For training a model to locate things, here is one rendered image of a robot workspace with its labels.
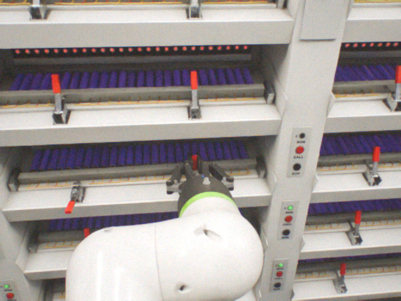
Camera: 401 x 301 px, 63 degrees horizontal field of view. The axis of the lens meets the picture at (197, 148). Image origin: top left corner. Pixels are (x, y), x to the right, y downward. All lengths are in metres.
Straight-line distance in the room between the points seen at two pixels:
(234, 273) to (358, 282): 0.83
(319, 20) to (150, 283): 0.52
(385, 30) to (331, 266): 0.70
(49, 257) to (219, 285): 0.64
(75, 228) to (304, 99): 0.66
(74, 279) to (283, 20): 0.52
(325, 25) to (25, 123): 0.60
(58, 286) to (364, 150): 0.92
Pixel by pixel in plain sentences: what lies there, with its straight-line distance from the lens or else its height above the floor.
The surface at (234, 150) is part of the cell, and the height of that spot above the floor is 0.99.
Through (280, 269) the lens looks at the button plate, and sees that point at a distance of 0.97.
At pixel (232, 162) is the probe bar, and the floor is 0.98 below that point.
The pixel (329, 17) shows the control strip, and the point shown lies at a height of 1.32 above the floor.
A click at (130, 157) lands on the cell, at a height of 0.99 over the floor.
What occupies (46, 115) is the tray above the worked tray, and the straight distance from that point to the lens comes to 0.73.
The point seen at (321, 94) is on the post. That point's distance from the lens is 0.71.
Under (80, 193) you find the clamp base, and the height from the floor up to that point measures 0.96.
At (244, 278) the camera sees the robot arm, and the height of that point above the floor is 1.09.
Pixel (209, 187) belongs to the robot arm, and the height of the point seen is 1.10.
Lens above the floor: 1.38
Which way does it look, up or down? 28 degrees down
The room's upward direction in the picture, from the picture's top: straight up
